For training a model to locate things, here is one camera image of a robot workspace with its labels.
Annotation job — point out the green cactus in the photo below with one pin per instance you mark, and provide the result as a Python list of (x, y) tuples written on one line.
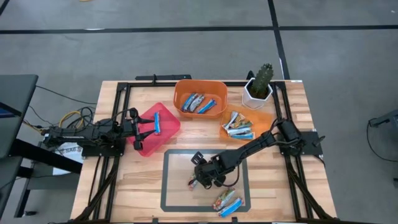
[(261, 81)]

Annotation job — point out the dark blue grey granola bar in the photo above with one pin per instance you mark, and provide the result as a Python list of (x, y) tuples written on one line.
[(196, 103)]

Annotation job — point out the white plant pot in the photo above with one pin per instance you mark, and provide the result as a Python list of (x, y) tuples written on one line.
[(248, 99)]

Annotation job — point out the black aluminium table frame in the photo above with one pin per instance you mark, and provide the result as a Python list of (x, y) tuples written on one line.
[(122, 93)]

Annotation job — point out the black mount bar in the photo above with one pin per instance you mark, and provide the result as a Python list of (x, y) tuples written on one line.
[(164, 77)]

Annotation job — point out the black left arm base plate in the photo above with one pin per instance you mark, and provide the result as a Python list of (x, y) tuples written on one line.
[(102, 152)]

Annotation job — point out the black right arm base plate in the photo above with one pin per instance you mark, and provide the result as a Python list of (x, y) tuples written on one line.
[(311, 149)]

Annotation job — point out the multicoloured granola bar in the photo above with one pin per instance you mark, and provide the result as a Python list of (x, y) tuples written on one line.
[(223, 199), (243, 124), (231, 119)]

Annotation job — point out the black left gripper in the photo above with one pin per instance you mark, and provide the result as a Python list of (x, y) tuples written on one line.
[(136, 130)]

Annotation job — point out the orange plastic lid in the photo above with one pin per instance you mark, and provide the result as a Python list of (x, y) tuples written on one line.
[(261, 121)]

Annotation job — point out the white paper sheet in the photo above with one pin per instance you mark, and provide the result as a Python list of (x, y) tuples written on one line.
[(70, 152)]

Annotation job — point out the pink plastic bin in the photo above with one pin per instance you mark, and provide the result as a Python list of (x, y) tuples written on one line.
[(169, 124)]

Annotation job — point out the orange plastic bin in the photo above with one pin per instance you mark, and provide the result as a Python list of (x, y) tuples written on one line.
[(199, 87)]

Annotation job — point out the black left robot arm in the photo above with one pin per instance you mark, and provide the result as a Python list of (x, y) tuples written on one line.
[(77, 133)]

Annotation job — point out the blue orange-ended granola bar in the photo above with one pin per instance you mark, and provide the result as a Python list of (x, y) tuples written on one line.
[(192, 183)]

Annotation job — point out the grey stand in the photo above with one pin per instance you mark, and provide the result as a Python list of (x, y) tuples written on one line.
[(385, 119)]

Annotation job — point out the grey side desk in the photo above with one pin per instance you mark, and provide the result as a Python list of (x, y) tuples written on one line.
[(18, 102)]

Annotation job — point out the blue white granola bar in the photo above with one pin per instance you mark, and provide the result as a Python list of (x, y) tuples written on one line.
[(157, 123)]

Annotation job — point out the clear mat with black border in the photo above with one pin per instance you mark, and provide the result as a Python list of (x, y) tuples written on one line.
[(177, 193)]

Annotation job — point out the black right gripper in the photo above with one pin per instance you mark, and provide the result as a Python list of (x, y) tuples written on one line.
[(214, 166)]

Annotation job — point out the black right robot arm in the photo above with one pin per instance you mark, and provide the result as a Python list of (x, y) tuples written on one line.
[(248, 146)]

